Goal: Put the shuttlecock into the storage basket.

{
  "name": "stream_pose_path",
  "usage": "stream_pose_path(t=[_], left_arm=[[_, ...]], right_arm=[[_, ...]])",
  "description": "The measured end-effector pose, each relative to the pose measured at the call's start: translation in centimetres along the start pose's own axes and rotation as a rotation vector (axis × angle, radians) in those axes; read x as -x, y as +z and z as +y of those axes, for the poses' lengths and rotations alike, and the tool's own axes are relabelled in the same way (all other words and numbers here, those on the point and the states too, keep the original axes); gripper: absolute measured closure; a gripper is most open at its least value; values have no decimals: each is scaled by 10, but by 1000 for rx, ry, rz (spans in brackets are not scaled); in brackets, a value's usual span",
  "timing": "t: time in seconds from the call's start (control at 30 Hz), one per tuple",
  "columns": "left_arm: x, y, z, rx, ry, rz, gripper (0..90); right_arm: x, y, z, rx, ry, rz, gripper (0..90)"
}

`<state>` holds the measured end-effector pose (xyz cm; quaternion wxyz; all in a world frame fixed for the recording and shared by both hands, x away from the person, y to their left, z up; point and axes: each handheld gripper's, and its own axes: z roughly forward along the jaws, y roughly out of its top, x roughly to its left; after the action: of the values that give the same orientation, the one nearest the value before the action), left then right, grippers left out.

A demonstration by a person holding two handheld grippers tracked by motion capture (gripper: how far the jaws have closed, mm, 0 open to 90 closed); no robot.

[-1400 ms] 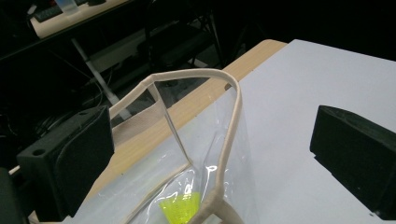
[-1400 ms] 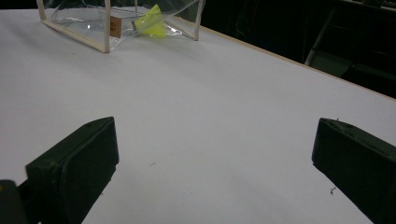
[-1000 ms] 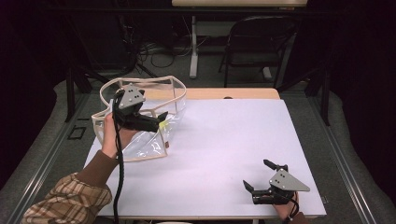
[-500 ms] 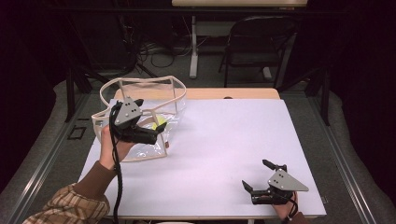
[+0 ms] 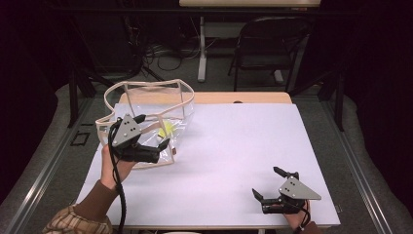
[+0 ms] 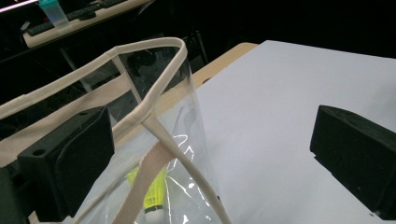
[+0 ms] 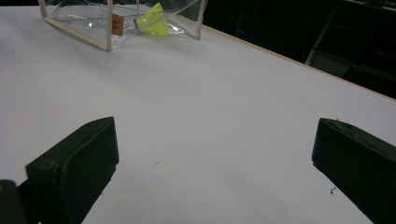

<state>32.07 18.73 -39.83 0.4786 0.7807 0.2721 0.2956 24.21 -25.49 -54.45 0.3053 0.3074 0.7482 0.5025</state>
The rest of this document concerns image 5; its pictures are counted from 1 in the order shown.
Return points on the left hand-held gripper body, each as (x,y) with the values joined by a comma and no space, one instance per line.
(128,131)

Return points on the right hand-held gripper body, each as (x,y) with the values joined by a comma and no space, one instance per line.
(297,191)

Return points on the yellow shuttlecock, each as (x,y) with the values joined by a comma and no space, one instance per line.
(167,128)

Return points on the clear bag with beige trim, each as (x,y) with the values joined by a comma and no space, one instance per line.
(152,97)

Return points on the person's right hand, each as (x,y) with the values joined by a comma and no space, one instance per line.
(297,219)

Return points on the person's left hand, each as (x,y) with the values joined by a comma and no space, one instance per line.
(112,172)

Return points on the white board sheet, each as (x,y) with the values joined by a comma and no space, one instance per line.
(233,146)

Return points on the wooden table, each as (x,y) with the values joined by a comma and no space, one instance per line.
(227,97)

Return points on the white desk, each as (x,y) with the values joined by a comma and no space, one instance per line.
(202,48)

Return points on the black folding chair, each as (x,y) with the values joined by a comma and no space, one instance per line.
(272,27)

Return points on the black floor socket frame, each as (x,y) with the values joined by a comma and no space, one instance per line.
(74,139)

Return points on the black stand post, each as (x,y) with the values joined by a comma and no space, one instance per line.
(73,97)

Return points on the metal floor rail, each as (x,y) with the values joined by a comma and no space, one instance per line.
(42,182)
(360,172)

